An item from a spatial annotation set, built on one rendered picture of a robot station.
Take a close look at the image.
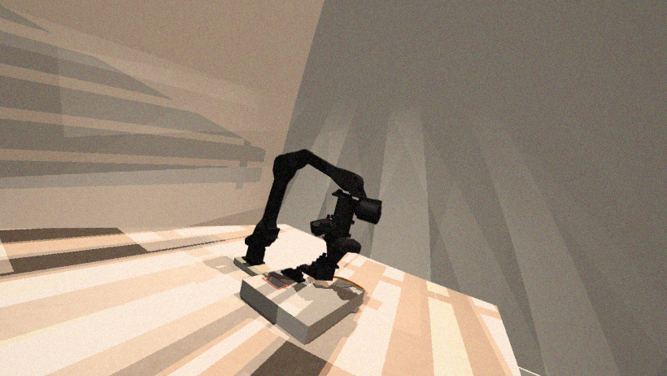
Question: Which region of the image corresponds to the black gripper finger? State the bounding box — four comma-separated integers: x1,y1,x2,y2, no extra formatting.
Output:
330,243,348,267
322,237,336,260

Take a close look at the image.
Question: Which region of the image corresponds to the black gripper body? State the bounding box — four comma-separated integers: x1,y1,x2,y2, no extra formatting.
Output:
325,212,361,254

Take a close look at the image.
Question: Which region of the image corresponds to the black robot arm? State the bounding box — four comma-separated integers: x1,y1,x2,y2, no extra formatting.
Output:
242,149,382,265

